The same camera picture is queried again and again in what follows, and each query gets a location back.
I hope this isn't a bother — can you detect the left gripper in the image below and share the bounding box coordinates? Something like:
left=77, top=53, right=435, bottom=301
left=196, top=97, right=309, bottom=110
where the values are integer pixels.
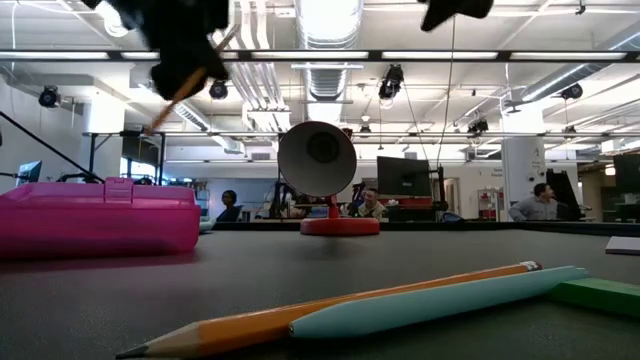
left=82, top=0, right=232, bottom=102

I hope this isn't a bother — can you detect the light teal pen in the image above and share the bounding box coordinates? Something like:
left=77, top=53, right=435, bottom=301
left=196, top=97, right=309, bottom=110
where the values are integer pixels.
left=288, top=265, right=591, bottom=340

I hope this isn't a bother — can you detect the green eraser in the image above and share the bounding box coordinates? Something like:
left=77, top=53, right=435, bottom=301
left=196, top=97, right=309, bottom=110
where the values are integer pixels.
left=547, top=277, right=640, bottom=320

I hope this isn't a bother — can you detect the white sticky note pad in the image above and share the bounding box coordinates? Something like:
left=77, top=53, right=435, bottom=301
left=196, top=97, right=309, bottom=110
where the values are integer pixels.
left=604, top=235, right=640, bottom=257

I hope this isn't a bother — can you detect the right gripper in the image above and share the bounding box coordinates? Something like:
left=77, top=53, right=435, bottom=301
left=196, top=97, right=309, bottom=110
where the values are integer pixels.
left=417, top=0, right=496, bottom=33

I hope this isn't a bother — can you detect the orange pencil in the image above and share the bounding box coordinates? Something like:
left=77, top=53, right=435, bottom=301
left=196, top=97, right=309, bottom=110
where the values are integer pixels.
left=146, top=23, right=242, bottom=135
left=115, top=260, right=544, bottom=360

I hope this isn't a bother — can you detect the pink plastic pencil box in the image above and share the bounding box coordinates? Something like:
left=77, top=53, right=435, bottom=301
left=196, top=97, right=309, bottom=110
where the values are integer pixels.
left=0, top=177, right=202, bottom=260

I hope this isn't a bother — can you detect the silver ventilation duct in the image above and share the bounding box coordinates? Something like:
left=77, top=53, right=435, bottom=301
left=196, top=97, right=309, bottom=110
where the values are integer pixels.
left=294, top=0, right=365, bottom=101

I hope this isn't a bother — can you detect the red desk lamp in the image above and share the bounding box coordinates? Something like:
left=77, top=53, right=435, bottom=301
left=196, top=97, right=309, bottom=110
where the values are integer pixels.
left=277, top=120, right=381, bottom=237

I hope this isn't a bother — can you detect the person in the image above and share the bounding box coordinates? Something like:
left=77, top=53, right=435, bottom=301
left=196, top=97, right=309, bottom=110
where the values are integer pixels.
left=215, top=189, right=245, bottom=224
left=508, top=182, right=559, bottom=223
left=355, top=187, right=389, bottom=223

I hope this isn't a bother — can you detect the black table mat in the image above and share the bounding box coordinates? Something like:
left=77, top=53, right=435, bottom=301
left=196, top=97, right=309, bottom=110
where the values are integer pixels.
left=0, top=229, right=640, bottom=360

